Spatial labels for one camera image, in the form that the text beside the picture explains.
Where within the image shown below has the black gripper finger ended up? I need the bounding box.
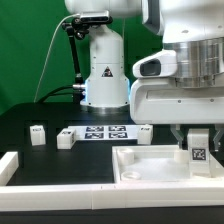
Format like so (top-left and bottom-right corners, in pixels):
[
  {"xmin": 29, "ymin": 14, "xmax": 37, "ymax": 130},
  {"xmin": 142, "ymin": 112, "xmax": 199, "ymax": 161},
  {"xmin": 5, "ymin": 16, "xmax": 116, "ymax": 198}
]
[
  {"xmin": 170, "ymin": 124, "xmax": 184, "ymax": 148},
  {"xmin": 213, "ymin": 124, "xmax": 224, "ymax": 152}
]

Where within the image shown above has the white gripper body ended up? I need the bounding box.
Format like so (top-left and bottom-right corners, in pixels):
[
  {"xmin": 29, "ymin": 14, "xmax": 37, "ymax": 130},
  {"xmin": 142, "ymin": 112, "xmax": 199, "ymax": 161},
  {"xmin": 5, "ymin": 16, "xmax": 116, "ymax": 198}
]
[{"xmin": 130, "ymin": 78, "xmax": 224, "ymax": 125}]

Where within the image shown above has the white square tabletop part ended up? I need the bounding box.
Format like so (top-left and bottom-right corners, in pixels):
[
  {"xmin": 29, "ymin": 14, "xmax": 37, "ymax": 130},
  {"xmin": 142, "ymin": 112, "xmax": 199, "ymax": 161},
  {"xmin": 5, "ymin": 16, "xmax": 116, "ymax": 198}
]
[{"xmin": 112, "ymin": 145, "xmax": 224, "ymax": 183}]

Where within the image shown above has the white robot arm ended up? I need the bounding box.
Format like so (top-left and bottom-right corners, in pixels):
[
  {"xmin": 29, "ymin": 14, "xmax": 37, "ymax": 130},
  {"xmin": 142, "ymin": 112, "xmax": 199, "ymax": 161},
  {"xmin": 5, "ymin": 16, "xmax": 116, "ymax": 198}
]
[{"xmin": 65, "ymin": 0, "xmax": 224, "ymax": 149}]

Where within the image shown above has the white U-shaped obstacle fence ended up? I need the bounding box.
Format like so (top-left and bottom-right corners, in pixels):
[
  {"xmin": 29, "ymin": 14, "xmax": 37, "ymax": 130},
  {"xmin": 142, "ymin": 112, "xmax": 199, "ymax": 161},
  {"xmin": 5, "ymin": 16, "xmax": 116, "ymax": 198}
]
[{"xmin": 0, "ymin": 152, "xmax": 224, "ymax": 212}]

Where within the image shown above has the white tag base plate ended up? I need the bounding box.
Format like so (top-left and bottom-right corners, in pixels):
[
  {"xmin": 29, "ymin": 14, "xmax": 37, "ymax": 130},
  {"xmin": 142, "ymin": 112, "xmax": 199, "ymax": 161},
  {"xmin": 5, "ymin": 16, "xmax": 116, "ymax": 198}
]
[{"xmin": 70, "ymin": 125, "xmax": 140, "ymax": 141}]

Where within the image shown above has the grey depth camera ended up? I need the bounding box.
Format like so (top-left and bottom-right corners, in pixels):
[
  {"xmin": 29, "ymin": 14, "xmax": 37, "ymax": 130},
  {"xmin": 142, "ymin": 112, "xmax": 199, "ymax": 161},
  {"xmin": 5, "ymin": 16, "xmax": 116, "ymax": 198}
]
[{"xmin": 80, "ymin": 11, "xmax": 110, "ymax": 23}]

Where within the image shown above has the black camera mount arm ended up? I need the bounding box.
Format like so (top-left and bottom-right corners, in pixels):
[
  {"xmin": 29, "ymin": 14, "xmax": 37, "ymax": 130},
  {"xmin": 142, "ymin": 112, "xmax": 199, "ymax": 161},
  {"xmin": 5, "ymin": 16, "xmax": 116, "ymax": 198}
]
[{"xmin": 61, "ymin": 17, "xmax": 114, "ymax": 103}]

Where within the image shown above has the black cable bundle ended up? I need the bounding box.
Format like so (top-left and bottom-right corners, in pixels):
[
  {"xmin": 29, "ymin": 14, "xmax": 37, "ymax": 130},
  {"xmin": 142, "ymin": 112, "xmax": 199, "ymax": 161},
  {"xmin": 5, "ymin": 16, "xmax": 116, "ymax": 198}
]
[{"xmin": 36, "ymin": 85, "xmax": 81, "ymax": 104}]

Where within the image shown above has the white camera cable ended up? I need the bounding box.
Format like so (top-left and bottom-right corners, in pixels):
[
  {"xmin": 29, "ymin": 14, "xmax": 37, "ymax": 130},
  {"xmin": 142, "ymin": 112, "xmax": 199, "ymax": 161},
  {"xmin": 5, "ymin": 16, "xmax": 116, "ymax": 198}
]
[{"xmin": 33, "ymin": 13, "xmax": 81, "ymax": 103}]

